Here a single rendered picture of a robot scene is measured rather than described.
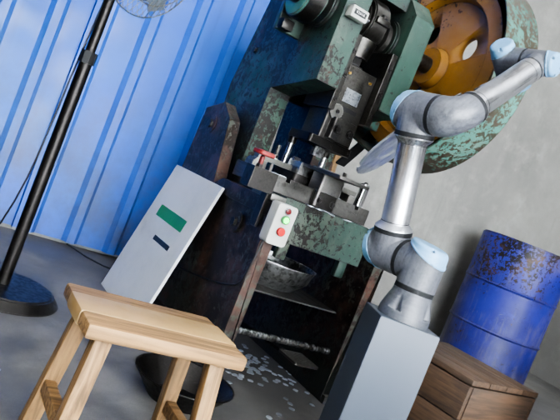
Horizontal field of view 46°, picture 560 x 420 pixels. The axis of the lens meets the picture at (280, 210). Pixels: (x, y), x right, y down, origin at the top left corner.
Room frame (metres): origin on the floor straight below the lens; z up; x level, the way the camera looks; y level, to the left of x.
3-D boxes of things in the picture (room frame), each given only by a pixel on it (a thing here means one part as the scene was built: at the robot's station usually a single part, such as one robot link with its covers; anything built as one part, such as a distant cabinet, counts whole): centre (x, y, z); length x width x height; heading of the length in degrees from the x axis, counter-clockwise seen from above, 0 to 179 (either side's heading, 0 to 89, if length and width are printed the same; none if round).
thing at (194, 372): (1.86, 0.08, 0.04); 0.30 x 0.30 x 0.07
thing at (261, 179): (2.14, 0.10, 0.62); 0.10 x 0.06 x 0.20; 121
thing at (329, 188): (2.35, -0.14, 0.72); 0.25 x 0.14 x 0.14; 31
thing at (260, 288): (2.51, -0.04, 0.31); 0.43 x 0.42 x 0.01; 121
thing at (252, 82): (2.62, 0.03, 0.83); 0.79 x 0.43 x 1.34; 31
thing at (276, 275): (2.50, -0.05, 0.36); 0.34 x 0.34 x 0.10
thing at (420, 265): (1.89, -0.44, 0.62); 0.13 x 0.12 x 0.14; 41
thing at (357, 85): (2.46, -0.07, 1.04); 0.17 x 0.15 x 0.30; 31
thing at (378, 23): (2.50, -0.05, 1.27); 0.21 x 0.12 x 0.34; 31
